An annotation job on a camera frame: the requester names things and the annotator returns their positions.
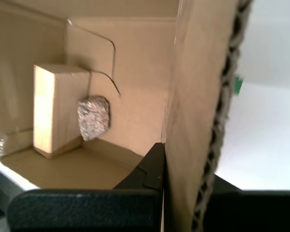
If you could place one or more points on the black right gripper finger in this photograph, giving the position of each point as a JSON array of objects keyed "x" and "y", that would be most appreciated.
[
  {"x": 87, "y": 210},
  {"x": 256, "y": 210}
]

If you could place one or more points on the speckled pinkish rock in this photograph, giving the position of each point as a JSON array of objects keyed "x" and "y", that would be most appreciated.
[{"x": 94, "y": 118}]

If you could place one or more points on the light wooden block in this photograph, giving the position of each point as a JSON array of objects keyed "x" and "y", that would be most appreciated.
[{"x": 53, "y": 113}]

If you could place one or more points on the brown cardboard box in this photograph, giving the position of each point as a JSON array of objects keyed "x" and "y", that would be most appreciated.
[{"x": 140, "y": 72}]

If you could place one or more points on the green tape square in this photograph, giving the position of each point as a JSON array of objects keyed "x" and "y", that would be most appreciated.
[{"x": 238, "y": 85}]

